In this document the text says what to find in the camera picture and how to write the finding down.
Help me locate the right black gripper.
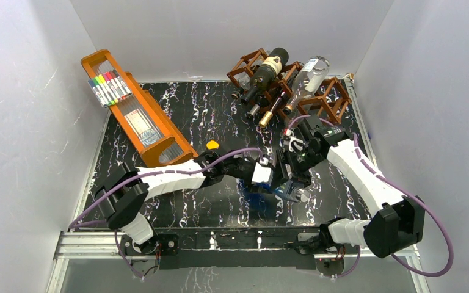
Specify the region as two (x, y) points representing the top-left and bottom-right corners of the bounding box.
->
(269, 145), (324, 194)

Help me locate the blue square glass bottle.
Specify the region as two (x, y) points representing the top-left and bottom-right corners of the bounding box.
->
(241, 181), (311, 203)

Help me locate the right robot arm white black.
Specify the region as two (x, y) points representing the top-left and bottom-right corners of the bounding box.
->
(272, 115), (425, 258)

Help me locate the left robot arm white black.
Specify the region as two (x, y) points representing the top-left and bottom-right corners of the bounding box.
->
(94, 147), (269, 254)

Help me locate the gold capped wine bottle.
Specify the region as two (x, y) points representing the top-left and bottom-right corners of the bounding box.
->
(258, 90), (286, 129)

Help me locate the orange wooden rack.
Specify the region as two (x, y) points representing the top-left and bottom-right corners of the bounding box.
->
(81, 49), (198, 167)

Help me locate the brown wooden wine rack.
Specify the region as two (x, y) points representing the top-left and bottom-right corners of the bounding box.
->
(227, 48), (352, 124)

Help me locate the clear glass bottle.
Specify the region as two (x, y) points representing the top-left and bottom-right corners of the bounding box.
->
(282, 56), (330, 115)

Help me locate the dark green wine bottle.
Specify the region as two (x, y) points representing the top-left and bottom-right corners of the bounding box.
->
(240, 47), (289, 104)

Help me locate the yellow grey small block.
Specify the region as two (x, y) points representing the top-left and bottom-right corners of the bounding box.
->
(206, 140), (220, 151)

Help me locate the clear packet with red label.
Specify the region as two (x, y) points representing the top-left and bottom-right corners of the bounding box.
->
(125, 109), (162, 147)

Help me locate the pack of coloured markers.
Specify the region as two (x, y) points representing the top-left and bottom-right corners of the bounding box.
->
(87, 70), (133, 107)

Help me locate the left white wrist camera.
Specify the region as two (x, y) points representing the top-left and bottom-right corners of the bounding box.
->
(251, 157), (274, 184)

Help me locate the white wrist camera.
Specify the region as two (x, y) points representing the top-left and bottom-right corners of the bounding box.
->
(280, 128), (304, 153)
(251, 157), (274, 184)

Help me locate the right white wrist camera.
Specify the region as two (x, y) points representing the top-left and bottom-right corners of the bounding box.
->
(280, 128), (304, 153)

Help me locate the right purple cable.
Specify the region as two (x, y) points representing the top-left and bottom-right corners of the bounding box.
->
(285, 114), (455, 278)

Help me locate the black metal base frame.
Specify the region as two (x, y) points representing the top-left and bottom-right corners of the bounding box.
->
(118, 227), (345, 277)

